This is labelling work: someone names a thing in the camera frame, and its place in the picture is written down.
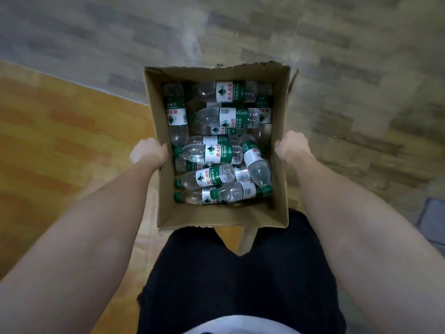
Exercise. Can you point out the person's right hand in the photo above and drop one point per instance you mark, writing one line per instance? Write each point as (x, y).
(295, 146)

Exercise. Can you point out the person's left hand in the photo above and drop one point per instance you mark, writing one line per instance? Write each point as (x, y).
(147, 153)

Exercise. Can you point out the water bottles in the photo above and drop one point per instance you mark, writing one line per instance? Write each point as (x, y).
(219, 153)

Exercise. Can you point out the brown cardboard box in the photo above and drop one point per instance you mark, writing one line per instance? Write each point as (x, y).
(222, 215)

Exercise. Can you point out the person's left forearm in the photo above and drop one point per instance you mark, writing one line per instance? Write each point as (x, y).
(87, 246)

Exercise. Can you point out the person's right forearm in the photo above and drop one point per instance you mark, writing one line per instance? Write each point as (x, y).
(365, 240)

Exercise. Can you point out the person's black shorts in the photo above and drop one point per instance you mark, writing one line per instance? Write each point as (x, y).
(243, 274)

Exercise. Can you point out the person's white shirt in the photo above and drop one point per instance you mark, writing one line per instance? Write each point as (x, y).
(236, 326)

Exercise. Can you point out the dark grey floor object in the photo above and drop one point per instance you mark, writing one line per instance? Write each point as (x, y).
(432, 222)

